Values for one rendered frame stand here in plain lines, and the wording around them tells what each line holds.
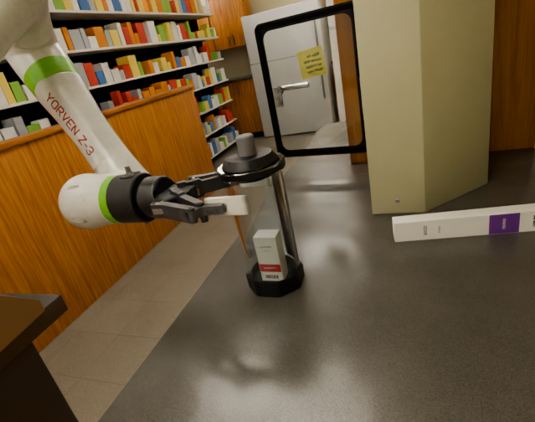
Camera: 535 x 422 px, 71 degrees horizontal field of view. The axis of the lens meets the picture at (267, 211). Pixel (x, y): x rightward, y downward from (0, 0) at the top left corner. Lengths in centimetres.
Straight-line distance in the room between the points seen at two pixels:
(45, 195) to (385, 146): 214
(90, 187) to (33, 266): 181
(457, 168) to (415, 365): 50
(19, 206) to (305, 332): 211
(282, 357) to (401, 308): 19
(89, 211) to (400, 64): 63
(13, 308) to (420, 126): 83
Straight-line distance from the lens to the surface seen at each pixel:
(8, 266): 246
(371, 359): 53
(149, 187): 67
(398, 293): 63
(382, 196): 85
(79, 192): 76
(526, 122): 122
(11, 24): 91
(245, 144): 57
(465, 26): 87
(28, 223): 251
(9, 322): 83
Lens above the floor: 132
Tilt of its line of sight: 23 degrees down
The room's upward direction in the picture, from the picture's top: 12 degrees counter-clockwise
